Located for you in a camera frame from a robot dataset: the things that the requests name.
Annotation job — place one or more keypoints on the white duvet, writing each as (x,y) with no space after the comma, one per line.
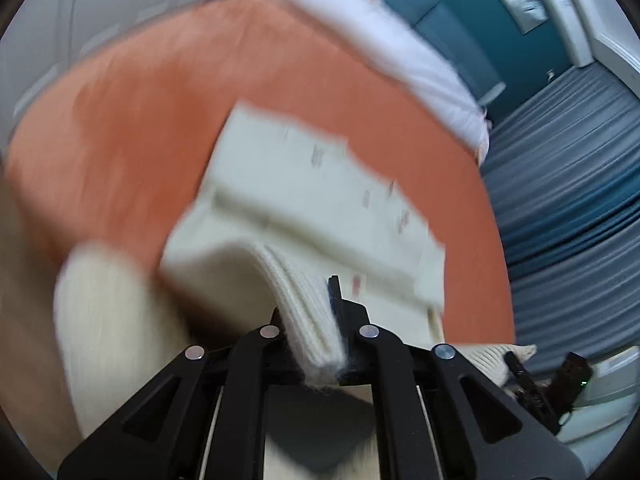
(390,45)

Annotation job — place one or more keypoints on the white wall box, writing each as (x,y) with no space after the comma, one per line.
(567,25)

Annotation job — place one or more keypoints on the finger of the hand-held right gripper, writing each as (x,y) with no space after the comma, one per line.
(525,385)

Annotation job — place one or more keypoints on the grey curtain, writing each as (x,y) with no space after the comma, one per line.
(565,160)

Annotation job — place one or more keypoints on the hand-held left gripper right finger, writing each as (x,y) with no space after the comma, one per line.
(332,292)

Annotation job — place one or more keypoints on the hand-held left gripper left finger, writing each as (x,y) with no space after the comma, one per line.
(262,355)

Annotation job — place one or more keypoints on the cream knitted sweater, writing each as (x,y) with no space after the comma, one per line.
(310,200)

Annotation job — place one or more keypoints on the white wardrobe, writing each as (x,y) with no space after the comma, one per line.
(75,20)

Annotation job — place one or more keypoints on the blue bed headboard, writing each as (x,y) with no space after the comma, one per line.
(450,45)

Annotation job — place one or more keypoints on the orange fleece blanket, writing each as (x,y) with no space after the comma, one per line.
(150,135)

